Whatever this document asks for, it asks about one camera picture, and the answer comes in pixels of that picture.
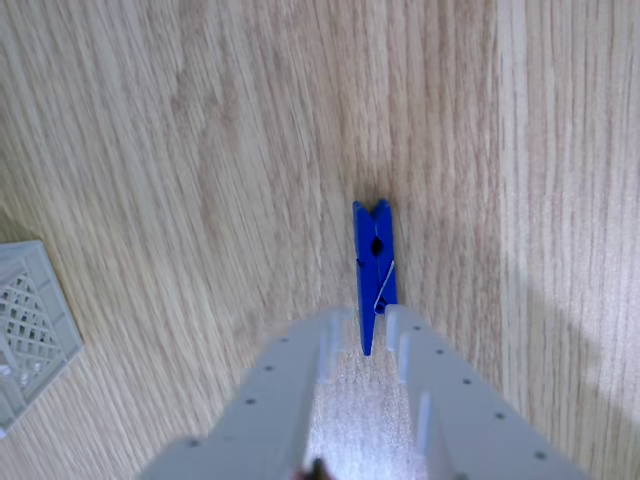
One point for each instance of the blue clothes peg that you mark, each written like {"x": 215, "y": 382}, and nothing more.
{"x": 367, "y": 280}

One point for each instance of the small white lattice crate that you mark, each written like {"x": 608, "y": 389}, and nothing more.
{"x": 55, "y": 320}

